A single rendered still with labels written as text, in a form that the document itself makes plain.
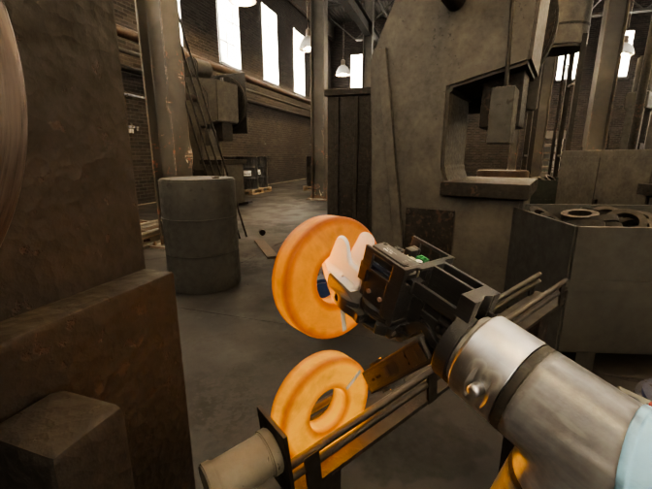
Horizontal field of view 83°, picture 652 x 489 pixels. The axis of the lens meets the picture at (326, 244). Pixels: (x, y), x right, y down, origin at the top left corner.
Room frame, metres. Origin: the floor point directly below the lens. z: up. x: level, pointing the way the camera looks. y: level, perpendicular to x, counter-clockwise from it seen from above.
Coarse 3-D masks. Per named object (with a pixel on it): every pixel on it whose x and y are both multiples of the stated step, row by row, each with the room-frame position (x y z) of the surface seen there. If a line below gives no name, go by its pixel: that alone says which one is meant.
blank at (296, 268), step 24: (336, 216) 0.44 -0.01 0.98; (288, 240) 0.41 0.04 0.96; (312, 240) 0.41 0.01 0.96; (336, 240) 0.43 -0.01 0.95; (288, 264) 0.39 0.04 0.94; (312, 264) 0.41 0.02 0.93; (288, 288) 0.38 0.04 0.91; (312, 288) 0.40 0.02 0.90; (288, 312) 0.39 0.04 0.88; (312, 312) 0.40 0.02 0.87; (336, 312) 0.42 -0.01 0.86; (312, 336) 0.40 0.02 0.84; (336, 336) 0.42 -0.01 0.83
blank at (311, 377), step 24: (312, 360) 0.45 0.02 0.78; (336, 360) 0.45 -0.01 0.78; (288, 384) 0.42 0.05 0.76; (312, 384) 0.43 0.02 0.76; (336, 384) 0.45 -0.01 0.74; (360, 384) 0.48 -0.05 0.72; (288, 408) 0.40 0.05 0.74; (336, 408) 0.47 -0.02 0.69; (360, 408) 0.48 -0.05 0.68; (288, 432) 0.40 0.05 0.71; (312, 432) 0.43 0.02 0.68
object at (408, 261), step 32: (384, 256) 0.32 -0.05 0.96; (416, 256) 0.35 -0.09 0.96; (448, 256) 0.34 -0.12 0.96; (384, 288) 0.32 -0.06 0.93; (416, 288) 0.31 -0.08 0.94; (448, 288) 0.30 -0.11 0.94; (480, 288) 0.29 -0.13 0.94; (384, 320) 0.32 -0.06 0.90; (416, 320) 0.31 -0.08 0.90; (448, 320) 0.29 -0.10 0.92; (448, 352) 0.26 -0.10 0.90
